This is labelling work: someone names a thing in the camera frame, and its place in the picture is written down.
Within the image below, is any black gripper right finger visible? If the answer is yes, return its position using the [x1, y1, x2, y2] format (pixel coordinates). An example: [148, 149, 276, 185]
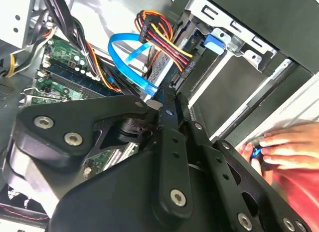
[175, 91, 311, 232]

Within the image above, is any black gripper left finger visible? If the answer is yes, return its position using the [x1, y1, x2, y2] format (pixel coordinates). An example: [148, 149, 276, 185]
[14, 86, 194, 219]

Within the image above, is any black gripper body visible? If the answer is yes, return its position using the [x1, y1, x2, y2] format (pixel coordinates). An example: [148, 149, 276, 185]
[48, 147, 232, 232]

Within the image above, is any round black tool blue ring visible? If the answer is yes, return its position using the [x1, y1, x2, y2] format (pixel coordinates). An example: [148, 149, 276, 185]
[250, 138, 270, 168]

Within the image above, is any blue data wire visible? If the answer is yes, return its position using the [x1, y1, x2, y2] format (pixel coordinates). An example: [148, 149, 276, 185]
[107, 33, 160, 99]

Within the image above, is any multicolour power wire black plug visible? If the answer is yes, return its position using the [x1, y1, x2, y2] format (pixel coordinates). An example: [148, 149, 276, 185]
[134, 9, 199, 73]

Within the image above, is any hard disk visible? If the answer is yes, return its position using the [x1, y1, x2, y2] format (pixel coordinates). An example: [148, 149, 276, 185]
[171, 12, 227, 88]

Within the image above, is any person's hand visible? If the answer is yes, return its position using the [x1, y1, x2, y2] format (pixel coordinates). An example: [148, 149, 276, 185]
[236, 122, 319, 171]

